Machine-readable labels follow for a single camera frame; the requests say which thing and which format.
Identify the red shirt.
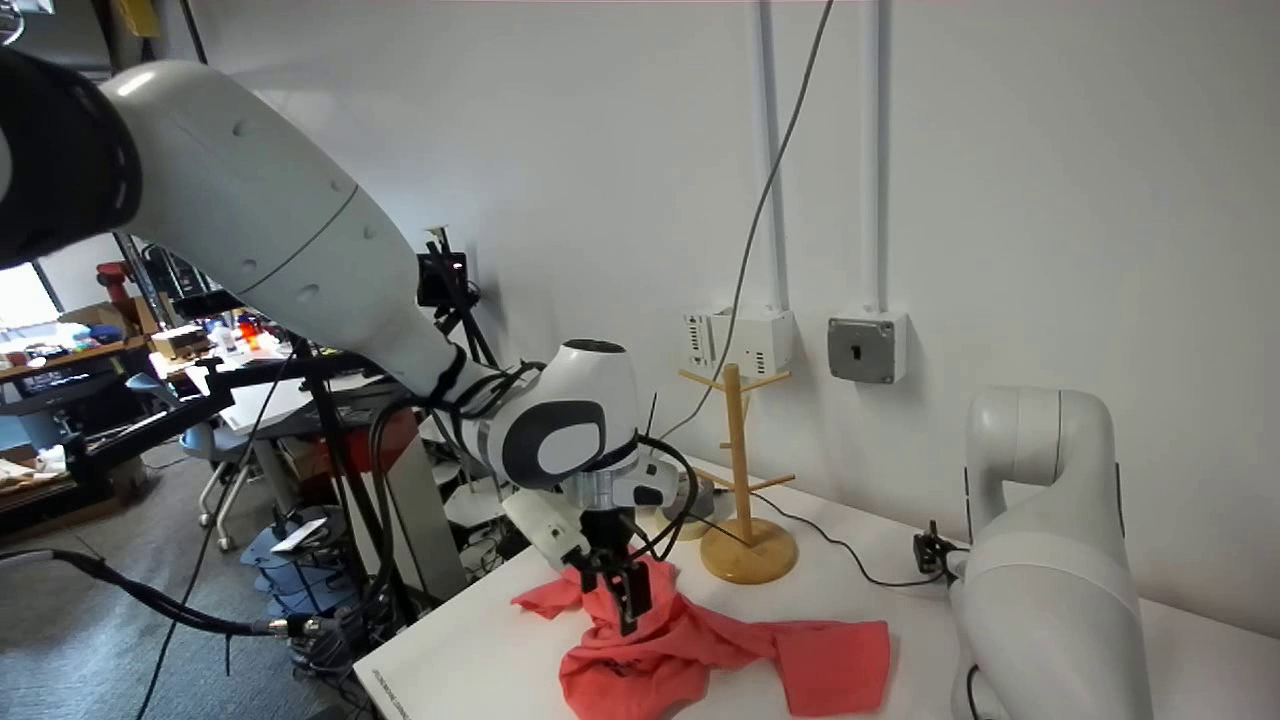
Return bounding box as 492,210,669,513
514,556,897,720

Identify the cluttered wooden workbench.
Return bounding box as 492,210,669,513
0,296,314,525

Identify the thin black table cable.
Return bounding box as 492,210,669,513
758,489,935,590

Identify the black cable connector block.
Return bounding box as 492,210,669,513
914,517,968,587

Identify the white labelled wall box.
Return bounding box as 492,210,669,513
679,309,741,379

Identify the black camera on stand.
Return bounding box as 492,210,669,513
418,228,482,316

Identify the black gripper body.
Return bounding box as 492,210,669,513
578,503,649,577

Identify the plain white wall box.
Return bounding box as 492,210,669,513
728,309,801,379

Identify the black tripod stand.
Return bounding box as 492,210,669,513
64,337,426,630

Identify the white wall conduit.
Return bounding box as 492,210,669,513
867,0,897,319
752,0,794,316

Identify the black cable on Franka arm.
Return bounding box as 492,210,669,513
426,342,703,562

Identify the red box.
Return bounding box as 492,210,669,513
336,403,426,476

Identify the grey wall cable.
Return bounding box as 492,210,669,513
642,0,841,451

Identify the blue crate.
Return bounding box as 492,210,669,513
245,517,336,615

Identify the grey junction box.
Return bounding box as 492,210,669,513
826,312,914,387

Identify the black floor hose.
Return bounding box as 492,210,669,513
51,543,331,634

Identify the wooden mug tree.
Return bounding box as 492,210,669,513
676,360,806,587

